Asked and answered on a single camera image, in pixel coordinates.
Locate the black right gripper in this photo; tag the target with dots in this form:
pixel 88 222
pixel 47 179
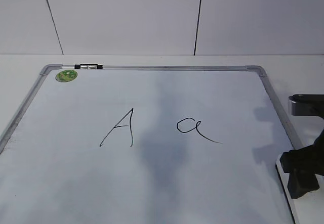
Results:
pixel 302 165

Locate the white eraser with black felt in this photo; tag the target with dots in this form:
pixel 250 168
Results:
pixel 284 177

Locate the round green sticker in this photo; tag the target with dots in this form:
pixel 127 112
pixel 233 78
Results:
pixel 66 76

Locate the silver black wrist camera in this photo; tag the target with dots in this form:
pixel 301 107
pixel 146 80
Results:
pixel 306 105

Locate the white board with grey frame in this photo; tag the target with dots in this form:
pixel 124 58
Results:
pixel 145 145

